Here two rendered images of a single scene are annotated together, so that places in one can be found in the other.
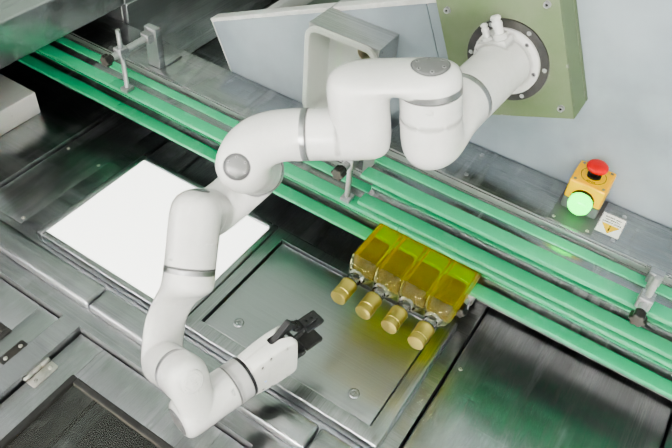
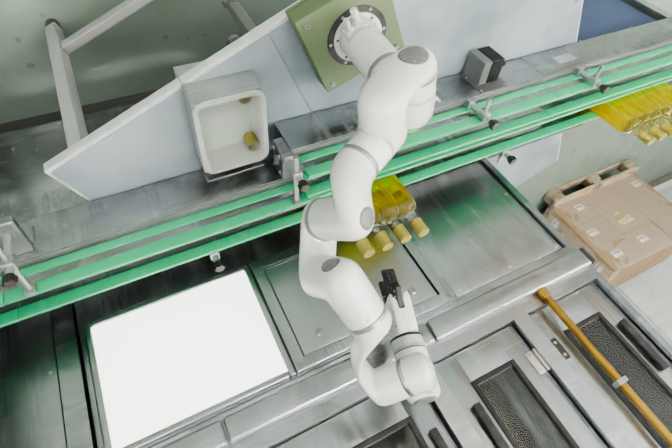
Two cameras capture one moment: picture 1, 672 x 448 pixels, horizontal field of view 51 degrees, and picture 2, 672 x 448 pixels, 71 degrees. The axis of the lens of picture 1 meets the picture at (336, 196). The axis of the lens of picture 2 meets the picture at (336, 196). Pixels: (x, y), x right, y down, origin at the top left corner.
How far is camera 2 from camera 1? 87 cm
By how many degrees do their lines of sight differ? 41
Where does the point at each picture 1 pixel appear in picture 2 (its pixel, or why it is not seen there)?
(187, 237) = (367, 295)
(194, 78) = (75, 230)
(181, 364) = (424, 365)
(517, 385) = (436, 211)
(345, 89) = (397, 106)
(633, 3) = not seen: outside the picture
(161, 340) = (372, 377)
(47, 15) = not seen: outside the picture
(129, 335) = (282, 418)
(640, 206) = not seen: hidden behind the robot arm
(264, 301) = (310, 306)
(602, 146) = not seen: hidden behind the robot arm
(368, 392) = (414, 282)
